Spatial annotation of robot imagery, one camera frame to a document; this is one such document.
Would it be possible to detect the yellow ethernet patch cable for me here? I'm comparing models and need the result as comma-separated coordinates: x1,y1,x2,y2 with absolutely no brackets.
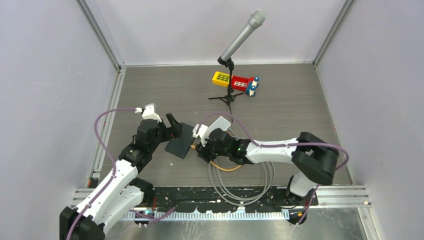
189,130,243,172

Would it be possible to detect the grey ethernet cable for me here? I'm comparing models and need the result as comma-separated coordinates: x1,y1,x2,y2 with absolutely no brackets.
207,128,276,207

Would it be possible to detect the black network switch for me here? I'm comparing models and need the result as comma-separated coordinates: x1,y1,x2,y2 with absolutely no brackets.
164,122,195,159

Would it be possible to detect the white network switch box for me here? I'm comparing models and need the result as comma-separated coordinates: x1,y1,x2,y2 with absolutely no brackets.
208,116,231,132

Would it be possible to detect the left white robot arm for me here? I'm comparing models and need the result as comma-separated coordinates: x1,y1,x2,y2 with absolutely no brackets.
59,108,183,240

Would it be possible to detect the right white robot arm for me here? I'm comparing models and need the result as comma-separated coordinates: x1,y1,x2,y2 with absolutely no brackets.
195,128,339,205

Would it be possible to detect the black microphone tripod stand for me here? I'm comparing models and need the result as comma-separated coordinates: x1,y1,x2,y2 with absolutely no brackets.
208,57,243,115

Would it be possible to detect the colourful toy block vehicle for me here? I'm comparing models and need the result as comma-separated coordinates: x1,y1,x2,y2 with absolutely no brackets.
211,71,260,97

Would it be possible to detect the grey handheld microphone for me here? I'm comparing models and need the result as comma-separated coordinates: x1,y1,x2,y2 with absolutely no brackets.
217,9,267,66

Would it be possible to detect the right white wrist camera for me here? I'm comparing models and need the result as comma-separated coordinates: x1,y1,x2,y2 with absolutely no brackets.
192,124,208,147

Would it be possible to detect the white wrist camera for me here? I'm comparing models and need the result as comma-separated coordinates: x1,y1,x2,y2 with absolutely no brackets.
141,103,162,123
192,124,208,147

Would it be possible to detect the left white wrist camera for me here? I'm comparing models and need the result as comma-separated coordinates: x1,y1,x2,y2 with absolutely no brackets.
141,103,162,123

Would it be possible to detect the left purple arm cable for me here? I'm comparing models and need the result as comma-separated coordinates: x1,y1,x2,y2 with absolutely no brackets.
65,107,178,240

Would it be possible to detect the slotted cable duct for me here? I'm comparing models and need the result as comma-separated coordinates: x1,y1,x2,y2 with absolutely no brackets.
122,210,292,222

